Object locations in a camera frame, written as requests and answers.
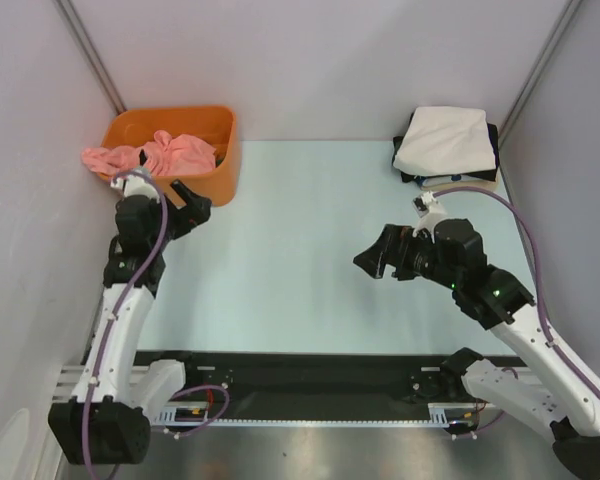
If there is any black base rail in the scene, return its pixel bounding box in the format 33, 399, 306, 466
133, 350, 470, 403

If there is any orange plastic bin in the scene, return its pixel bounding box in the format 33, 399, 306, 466
101, 105, 242, 207

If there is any white folded t shirt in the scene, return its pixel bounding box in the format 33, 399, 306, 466
393, 106, 496, 177

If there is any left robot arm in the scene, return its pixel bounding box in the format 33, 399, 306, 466
48, 173, 212, 467

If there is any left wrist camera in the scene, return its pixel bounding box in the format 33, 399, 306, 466
109, 167, 159, 200

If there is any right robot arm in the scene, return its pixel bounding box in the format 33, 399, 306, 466
354, 219, 600, 479

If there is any beige folded t shirt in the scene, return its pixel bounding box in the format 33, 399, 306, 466
417, 178, 499, 192

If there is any white slotted cable duct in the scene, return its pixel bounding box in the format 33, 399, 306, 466
152, 402, 504, 427

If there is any pink t shirt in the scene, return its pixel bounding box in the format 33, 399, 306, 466
81, 130, 216, 177

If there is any patterned folded t shirt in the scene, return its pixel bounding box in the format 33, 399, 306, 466
414, 174, 474, 189

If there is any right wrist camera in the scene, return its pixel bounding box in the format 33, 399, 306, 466
412, 191, 448, 237

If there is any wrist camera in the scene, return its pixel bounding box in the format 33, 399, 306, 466
109, 167, 159, 200
412, 191, 448, 237

